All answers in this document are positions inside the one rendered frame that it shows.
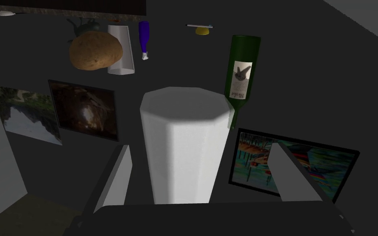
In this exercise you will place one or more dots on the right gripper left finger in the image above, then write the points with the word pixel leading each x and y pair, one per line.
pixel 118 180

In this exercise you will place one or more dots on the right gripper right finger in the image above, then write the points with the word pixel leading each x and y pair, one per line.
pixel 294 180

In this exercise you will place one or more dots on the colourful framed picture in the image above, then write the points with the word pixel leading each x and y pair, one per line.
pixel 326 167

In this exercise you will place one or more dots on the large white cup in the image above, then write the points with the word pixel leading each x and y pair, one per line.
pixel 184 144

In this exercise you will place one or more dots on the dark brown framed picture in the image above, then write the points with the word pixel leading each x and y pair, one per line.
pixel 84 109

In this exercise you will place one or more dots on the landscape picture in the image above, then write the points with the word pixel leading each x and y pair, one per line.
pixel 26 113

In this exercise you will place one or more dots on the green wine bottle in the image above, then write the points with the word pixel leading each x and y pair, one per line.
pixel 241 78

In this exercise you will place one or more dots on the small white cup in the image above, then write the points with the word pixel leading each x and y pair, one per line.
pixel 123 55

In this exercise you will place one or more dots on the brown potato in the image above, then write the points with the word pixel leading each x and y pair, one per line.
pixel 95 50

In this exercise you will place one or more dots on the blue bottle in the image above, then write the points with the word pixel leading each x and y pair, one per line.
pixel 144 36

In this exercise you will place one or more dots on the dark green kettle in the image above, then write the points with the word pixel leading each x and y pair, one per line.
pixel 85 27

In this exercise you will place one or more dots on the yellow bowl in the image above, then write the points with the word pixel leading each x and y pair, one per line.
pixel 202 31

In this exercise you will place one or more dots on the grey pen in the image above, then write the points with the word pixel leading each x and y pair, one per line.
pixel 199 26

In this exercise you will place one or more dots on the white spoon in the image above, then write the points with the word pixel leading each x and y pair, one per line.
pixel 7 13

